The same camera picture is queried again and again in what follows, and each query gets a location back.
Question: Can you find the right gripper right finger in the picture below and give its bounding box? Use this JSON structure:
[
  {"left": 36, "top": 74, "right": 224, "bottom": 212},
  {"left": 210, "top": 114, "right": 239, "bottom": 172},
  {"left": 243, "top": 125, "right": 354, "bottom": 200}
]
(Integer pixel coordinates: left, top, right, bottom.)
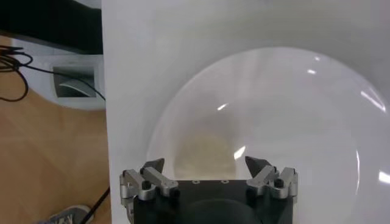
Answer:
[{"left": 244, "top": 155, "right": 299, "bottom": 204}]

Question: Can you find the white round plate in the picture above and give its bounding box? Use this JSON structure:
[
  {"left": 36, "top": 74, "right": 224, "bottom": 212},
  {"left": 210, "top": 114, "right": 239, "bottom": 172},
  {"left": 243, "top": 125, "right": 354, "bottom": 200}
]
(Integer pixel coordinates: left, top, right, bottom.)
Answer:
[{"left": 145, "top": 46, "right": 390, "bottom": 224}]

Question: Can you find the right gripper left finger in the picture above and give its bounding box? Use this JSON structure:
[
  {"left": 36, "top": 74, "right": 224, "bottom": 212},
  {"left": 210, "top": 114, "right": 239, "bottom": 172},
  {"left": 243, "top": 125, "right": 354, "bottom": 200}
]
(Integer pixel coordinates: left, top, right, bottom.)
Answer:
[{"left": 119, "top": 158, "right": 180, "bottom": 214}]

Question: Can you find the grey sneaker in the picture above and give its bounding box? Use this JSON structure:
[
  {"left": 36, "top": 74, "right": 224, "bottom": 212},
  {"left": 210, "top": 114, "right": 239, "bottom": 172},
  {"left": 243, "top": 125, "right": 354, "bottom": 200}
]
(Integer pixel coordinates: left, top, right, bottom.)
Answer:
[{"left": 39, "top": 204, "right": 94, "bottom": 224}]

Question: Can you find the black cable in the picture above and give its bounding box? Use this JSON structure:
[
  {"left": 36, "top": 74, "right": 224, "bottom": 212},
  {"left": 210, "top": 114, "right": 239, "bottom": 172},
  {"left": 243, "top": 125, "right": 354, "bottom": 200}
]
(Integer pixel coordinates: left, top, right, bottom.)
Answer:
[
  {"left": 0, "top": 44, "right": 107, "bottom": 103},
  {"left": 79, "top": 186, "right": 111, "bottom": 224}
]

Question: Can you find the black robot body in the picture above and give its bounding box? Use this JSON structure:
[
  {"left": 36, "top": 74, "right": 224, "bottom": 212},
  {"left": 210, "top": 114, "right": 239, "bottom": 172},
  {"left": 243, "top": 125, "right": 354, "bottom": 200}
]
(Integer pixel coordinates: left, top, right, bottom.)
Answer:
[{"left": 0, "top": 0, "right": 104, "bottom": 55}]

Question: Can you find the white steamed baozi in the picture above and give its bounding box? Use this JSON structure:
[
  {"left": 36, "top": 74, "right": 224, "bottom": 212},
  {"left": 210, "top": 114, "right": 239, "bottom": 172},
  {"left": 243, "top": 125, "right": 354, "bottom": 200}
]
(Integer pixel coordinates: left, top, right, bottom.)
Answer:
[{"left": 172, "top": 130, "right": 240, "bottom": 181}]

